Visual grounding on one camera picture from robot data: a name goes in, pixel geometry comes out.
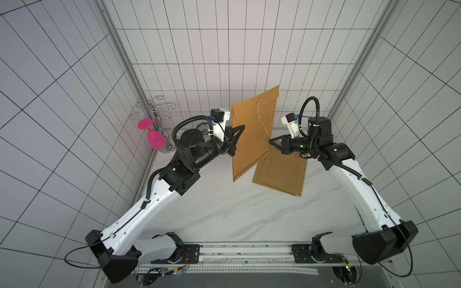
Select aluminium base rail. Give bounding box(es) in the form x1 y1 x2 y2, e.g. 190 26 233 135
104 240 397 278

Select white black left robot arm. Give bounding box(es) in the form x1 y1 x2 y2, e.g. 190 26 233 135
85 109 245 284

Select lower brown kraft file bags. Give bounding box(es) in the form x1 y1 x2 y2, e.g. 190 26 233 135
252 146 307 196

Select silver wire glass rack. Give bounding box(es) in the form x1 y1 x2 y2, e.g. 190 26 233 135
129 95 178 154

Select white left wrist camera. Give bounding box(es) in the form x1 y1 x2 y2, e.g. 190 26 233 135
210 108 231 142

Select white closure string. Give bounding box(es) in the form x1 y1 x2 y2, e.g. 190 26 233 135
255 98 273 139

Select pink plastic wine glass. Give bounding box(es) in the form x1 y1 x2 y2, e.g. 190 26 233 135
138 118 167 150

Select brown kraft file bag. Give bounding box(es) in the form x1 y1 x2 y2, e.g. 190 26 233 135
231 86 280 181

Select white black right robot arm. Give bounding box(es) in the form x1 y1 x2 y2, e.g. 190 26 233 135
269 97 419 265

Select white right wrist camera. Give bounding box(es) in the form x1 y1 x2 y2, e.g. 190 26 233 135
281 112 300 139

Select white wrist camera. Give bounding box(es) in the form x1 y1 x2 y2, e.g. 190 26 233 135
210 108 231 142
281 112 300 139

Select blue white patterned bowl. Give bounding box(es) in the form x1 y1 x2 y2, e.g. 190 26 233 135
196 122 212 136

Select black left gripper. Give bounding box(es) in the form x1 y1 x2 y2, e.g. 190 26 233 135
194 124 246 169

